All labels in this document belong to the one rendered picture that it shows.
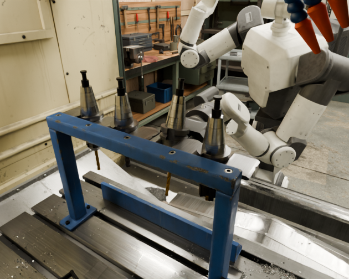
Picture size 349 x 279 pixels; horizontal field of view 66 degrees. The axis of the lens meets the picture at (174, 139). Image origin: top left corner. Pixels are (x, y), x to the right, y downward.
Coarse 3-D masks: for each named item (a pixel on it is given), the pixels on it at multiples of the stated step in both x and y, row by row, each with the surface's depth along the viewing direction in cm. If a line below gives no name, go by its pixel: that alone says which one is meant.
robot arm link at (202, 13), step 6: (204, 0) 108; (210, 0) 107; (216, 0) 105; (198, 6) 108; (204, 6) 108; (210, 6) 107; (192, 12) 105; (198, 12) 104; (204, 12) 106; (210, 12) 107; (204, 18) 107
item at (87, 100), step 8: (80, 88) 62; (88, 88) 61; (80, 96) 62; (88, 96) 62; (80, 104) 63; (88, 104) 62; (96, 104) 64; (80, 112) 64; (88, 112) 63; (96, 112) 64
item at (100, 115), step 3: (99, 111) 66; (102, 111) 66; (78, 114) 65; (99, 114) 65; (102, 114) 65; (78, 117) 64; (81, 117) 64; (84, 117) 63; (87, 117) 63; (90, 117) 63; (93, 117) 63; (96, 117) 63; (99, 117) 64; (102, 117) 65; (87, 120) 63; (90, 120) 63; (93, 120) 63; (96, 120) 64
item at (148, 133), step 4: (140, 128) 60; (144, 128) 60; (148, 128) 60; (152, 128) 60; (132, 132) 58; (136, 132) 58; (140, 132) 58; (144, 132) 58; (148, 132) 58; (152, 132) 58; (156, 132) 58; (140, 136) 56; (144, 136) 56; (148, 136) 56; (152, 136) 57
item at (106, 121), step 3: (105, 117) 65; (108, 117) 65; (111, 117) 65; (99, 120) 64; (102, 120) 64; (105, 120) 64; (108, 120) 64; (111, 120) 64; (99, 123) 62; (102, 123) 62; (105, 123) 62; (108, 123) 62; (108, 126) 61
